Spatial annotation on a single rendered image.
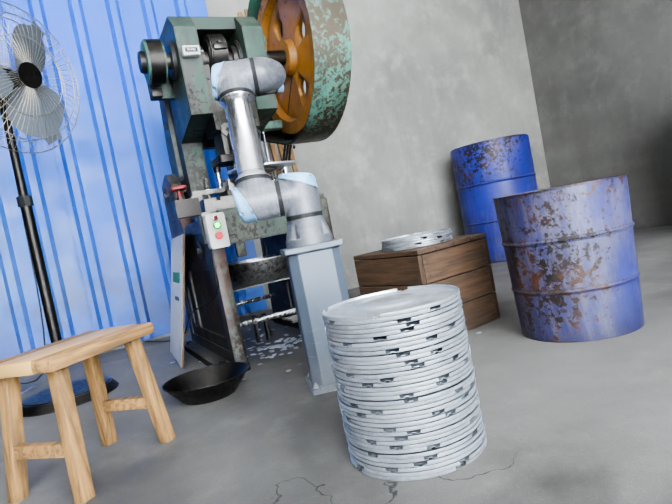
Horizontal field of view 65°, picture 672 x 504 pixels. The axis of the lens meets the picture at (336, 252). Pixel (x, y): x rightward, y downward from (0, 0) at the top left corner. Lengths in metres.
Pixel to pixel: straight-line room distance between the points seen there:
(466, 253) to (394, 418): 1.16
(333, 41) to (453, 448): 1.75
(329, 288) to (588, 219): 0.80
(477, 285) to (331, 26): 1.22
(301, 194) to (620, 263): 0.99
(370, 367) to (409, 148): 3.44
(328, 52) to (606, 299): 1.43
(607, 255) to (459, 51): 3.40
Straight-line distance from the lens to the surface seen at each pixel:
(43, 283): 2.45
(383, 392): 1.02
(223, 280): 2.10
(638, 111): 4.79
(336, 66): 2.36
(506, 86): 5.17
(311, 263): 1.59
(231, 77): 1.78
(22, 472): 1.54
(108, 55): 3.71
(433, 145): 4.48
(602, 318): 1.79
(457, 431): 1.09
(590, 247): 1.74
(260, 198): 1.62
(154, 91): 2.54
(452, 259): 2.03
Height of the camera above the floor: 0.50
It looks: 3 degrees down
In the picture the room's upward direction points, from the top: 11 degrees counter-clockwise
